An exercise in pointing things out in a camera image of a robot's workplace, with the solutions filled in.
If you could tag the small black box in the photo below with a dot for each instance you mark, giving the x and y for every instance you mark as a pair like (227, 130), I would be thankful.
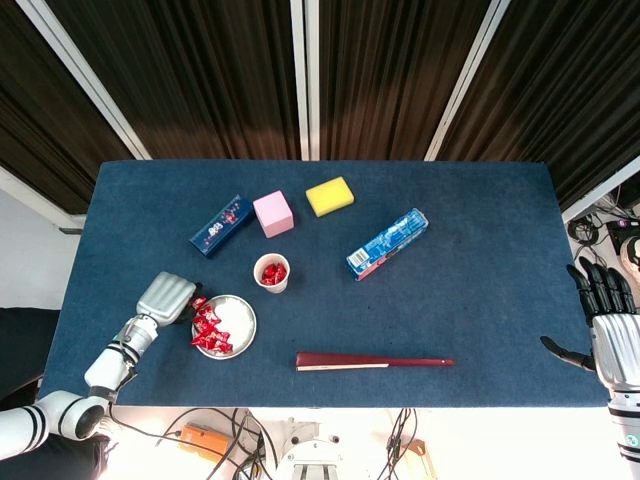
(617, 231)

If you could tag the pink cube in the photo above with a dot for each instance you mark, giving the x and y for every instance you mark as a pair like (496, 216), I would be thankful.
(272, 212)

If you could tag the orange power box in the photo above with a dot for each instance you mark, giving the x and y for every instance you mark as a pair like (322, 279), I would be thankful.
(202, 442)

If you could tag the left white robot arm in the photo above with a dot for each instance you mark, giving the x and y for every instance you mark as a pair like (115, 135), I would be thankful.
(107, 367)

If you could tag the yellow sponge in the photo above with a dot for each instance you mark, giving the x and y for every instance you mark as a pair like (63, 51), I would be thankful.
(330, 196)

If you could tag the white round device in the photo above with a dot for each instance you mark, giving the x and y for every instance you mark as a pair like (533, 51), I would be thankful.
(634, 252)

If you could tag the white paper cup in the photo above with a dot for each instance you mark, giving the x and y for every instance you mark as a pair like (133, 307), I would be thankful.
(276, 289)

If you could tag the blue felt tablecloth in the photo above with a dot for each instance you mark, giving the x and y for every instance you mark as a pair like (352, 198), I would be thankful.
(450, 310)

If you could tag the dark blue long box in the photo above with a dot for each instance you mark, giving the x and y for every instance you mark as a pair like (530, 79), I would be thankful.
(220, 227)

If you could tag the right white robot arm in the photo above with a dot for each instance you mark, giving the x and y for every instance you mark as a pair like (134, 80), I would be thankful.
(627, 425)

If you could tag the white double frame post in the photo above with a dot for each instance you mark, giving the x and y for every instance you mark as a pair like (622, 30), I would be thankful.
(301, 100)

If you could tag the tan wooden piece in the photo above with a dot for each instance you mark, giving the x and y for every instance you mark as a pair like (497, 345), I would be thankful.
(417, 457)

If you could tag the silver metal plate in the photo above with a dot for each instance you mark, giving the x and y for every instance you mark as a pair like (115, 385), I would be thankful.
(240, 320)

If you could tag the light blue toothpaste box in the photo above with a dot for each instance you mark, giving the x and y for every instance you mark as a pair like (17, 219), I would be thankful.
(387, 245)

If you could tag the dark brown pleated curtain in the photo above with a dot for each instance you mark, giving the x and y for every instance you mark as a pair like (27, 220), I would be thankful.
(200, 75)
(390, 75)
(40, 125)
(575, 75)

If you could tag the white partition frame post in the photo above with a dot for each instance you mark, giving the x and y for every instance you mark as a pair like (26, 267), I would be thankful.
(30, 196)
(600, 192)
(466, 75)
(84, 75)

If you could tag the red folded fan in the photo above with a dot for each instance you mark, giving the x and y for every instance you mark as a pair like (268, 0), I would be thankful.
(350, 361)

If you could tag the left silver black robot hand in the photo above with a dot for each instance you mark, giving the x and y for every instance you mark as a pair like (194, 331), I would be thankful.
(165, 297)

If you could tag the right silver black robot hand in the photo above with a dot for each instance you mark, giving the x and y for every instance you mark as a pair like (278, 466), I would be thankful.
(619, 350)

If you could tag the white silver robot base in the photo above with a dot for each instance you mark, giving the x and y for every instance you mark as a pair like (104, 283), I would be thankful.
(310, 460)

